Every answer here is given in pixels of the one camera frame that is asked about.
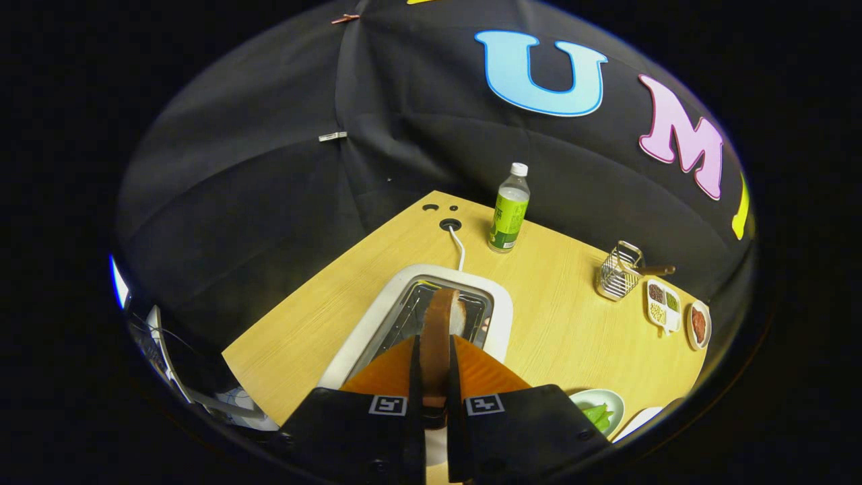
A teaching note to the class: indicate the green lettuce leaf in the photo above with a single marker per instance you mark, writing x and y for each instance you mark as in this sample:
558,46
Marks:
598,414

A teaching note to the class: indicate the pink clothespin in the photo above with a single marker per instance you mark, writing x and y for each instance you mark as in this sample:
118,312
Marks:
345,19

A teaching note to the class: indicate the white square plate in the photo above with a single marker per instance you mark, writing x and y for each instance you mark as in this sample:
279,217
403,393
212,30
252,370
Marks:
636,421

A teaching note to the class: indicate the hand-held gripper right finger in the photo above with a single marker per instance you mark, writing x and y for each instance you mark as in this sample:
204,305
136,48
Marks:
455,404

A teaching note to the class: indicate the white toaster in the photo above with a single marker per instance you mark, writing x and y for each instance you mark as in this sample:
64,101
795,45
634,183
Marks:
369,330

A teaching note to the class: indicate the black backdrop cloth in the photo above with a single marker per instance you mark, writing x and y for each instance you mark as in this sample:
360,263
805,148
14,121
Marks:
269,168

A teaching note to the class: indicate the white divided bean dish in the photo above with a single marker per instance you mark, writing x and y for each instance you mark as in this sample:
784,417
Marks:
663,306

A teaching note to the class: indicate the green label water bottle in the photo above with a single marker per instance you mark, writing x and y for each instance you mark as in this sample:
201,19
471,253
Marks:
508,215

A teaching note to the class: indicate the silver clip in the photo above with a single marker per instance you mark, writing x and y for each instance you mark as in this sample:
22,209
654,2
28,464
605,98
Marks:
333,136

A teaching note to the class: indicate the white round plate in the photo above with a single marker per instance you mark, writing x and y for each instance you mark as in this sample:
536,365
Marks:
688,323

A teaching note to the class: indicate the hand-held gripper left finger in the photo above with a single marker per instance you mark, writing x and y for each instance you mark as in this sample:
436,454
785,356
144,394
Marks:
415,404

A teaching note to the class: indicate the plain bread slice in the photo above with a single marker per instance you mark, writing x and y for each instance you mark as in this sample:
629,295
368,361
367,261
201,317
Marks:
438,337

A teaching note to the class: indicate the brown meat piece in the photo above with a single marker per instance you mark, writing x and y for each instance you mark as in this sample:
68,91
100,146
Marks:
698,325

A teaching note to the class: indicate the light green round plate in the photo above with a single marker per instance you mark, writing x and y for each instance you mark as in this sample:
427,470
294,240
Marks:
616,404

